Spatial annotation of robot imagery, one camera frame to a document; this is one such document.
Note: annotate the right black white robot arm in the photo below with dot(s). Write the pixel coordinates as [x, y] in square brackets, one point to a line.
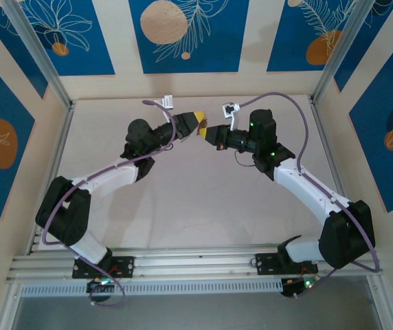
[337, 240]

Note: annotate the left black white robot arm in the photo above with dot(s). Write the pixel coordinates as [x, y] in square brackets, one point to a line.
[69, 220]

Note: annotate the left controller board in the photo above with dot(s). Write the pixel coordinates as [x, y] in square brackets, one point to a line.
[95, 287]

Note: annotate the controller board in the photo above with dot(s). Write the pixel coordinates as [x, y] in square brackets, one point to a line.
[95, 287]
[291, 288]

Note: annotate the right controller board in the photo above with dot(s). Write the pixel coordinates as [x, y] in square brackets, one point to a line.
[291, 288]

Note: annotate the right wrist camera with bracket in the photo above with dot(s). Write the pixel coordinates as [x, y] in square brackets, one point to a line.
[230, 110]

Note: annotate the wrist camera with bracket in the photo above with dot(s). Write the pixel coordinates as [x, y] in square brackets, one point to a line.
[230, 110]
[168, 102]

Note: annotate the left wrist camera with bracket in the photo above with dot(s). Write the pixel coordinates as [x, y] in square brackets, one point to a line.
[168, 102]

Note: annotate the right aluminium side rail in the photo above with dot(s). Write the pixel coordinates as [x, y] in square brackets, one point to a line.
[330, 154]

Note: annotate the aluminium side rail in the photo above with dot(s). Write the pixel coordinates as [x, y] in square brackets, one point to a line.
[330, 154]
[62, 137]

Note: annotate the left aluminium side rail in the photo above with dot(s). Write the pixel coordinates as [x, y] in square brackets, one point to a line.
[62, 137]

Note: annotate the right aluminium corner post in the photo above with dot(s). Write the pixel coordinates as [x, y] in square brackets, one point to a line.
[344, 51]

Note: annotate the aluminium corner post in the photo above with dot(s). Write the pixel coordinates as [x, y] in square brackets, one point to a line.
[344, 51]
[39, 51]

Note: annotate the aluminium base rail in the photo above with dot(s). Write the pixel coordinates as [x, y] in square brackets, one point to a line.
[196, 264]

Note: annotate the left aluminium corner post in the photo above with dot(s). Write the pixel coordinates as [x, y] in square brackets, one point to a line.
[39, 51]

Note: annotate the left black mount plate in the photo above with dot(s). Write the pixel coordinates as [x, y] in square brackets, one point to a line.
[127, 266]

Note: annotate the black mount plate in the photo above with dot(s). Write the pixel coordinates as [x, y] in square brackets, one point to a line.
[127, 266]
[263, 264]

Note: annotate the right black mount plate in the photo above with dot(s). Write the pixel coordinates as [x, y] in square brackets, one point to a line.
[263, 264]

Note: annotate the aluminium frame leg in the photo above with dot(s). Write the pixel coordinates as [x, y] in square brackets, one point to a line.
[384, 309]
[10, 309]

